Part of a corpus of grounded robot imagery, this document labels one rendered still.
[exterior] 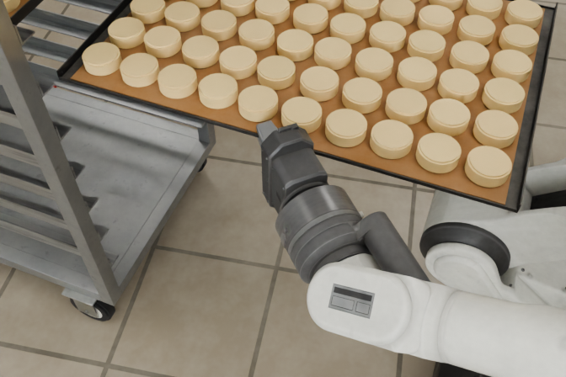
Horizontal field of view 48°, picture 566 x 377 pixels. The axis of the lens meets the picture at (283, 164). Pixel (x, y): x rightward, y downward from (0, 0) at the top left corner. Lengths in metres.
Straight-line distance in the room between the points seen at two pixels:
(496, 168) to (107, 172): 0.99
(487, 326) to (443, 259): 0.48
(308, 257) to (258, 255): 0.87
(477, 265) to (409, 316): 0.48
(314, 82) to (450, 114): 0.17
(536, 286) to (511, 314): 0.57
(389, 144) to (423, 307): 0.24
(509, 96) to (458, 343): 0.38
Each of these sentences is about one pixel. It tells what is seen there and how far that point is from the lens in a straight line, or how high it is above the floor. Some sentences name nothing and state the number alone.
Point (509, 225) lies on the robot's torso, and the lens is 1.01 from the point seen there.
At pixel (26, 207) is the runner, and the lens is 1.25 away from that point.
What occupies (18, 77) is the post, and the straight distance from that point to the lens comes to 0.88.
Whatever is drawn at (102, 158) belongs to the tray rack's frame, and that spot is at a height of 0.15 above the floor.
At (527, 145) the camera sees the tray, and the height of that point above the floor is 0.71.
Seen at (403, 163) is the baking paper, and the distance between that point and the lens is 0.75.
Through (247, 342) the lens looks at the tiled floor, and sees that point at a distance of 1.40.
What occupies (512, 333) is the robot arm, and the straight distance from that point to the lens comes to 0.55.
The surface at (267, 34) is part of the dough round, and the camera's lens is 0.88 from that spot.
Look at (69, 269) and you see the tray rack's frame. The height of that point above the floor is 0.15.
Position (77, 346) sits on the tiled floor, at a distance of 1.47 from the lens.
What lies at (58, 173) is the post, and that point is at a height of 0.54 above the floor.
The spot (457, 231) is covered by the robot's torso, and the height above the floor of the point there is 0.46.
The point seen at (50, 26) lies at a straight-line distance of 1.52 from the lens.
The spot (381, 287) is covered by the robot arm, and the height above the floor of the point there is 0.79.
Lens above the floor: 1.28
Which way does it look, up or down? 50 degrees down
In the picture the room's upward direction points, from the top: straight up
